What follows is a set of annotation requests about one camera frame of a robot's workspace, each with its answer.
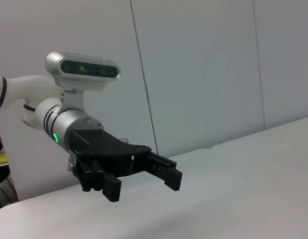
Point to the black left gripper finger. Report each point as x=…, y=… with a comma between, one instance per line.
x=110, y=186
x=166, y=173

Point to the dark robot torso base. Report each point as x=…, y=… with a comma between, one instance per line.
x=0, y=174

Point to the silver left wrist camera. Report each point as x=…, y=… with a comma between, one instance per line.
x=89, y=68

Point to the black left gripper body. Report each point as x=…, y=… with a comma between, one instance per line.
x=106, y=152

